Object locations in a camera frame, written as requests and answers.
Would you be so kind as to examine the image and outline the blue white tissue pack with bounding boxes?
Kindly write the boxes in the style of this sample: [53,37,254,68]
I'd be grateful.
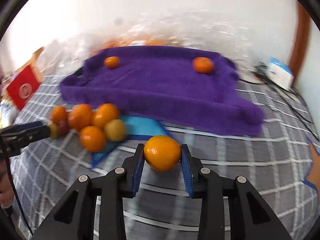
[266,57,293,90]

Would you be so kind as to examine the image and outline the black cables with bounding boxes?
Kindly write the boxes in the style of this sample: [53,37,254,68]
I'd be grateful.
[253,62,320,142]

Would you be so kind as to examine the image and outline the red paper shopping bag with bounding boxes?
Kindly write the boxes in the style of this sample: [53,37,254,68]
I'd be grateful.
[7,65,40,111]

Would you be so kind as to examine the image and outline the small green fruit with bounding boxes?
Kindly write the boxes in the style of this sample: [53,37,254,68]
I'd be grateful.
[48,123,59,139]

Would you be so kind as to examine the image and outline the purple towel covered tray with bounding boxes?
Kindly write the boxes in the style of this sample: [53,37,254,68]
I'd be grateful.
[60,46,264,136]

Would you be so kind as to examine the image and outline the large orange mandarin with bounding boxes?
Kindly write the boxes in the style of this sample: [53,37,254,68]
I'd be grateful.
[192,57,214,74]

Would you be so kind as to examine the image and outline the small orange mandarin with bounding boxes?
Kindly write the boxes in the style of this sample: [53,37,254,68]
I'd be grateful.
[104,56,120,69]

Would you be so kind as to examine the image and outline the small red fruit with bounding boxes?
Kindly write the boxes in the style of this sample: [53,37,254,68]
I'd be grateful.
[57,120,70,136]

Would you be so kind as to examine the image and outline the brown wooden door frame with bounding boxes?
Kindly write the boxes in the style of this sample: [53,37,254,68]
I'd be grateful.
[289,2,311,83]

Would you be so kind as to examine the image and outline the clear plastic bags pile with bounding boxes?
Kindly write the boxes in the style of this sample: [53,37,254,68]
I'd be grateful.
[41,8,251,63]

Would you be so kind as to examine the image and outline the person's hand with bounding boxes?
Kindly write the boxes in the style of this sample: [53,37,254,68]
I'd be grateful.
[0,160,14,208]

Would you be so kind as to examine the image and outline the yellow green citrus fruit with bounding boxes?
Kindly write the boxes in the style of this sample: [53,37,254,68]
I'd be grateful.
[104,119,127,142]

